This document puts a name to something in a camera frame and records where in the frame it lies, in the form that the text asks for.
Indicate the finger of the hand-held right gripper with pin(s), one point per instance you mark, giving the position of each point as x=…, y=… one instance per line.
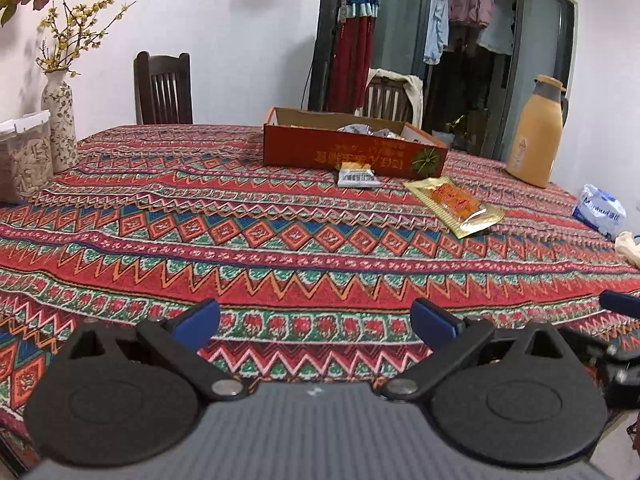
x=605, y=345
x=622, y=303

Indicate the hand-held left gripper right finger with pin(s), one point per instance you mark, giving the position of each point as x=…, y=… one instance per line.
x=432, y=322

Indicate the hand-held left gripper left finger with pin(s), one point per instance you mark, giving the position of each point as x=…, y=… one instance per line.
x=199, y=321

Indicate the gold snack packet red filling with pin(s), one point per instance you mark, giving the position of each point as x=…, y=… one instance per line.
x=455, y=205

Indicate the orange silver snack packet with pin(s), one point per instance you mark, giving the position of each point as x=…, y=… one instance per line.
x=357, y=176

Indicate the orange cardboard box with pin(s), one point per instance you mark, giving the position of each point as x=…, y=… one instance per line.
x=340, y=150

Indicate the pile of white snack packets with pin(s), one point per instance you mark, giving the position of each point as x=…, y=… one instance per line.
x=372, y=131

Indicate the cream crumpled object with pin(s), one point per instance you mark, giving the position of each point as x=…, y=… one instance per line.
x=629, y=247

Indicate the patterned red tablecloth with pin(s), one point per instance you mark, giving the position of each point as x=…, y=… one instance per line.
x=250, y=240

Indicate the white blue tissue pack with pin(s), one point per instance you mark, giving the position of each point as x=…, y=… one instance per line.
x=597, y=210

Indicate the yellow thermos jug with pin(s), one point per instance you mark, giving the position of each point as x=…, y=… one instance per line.
x=535, y=140

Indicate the dark wooden chair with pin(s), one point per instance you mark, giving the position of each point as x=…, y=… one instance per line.
x=162, y=90

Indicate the clear container of seeds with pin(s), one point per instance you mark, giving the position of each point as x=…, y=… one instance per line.
x=25, y=160

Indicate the floral ceramic vase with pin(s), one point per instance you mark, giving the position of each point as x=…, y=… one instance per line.
x=60, y=125

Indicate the sliding glass door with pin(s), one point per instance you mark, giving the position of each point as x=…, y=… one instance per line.
x=537, y=35

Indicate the white hanging garment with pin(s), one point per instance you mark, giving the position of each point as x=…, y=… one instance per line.
x=497, y=35

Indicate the light blue hanging shirt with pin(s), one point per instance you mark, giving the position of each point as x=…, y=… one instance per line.
x=436, y=15

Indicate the yellow flower branches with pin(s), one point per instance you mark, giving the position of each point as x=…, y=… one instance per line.
x=75, y=30

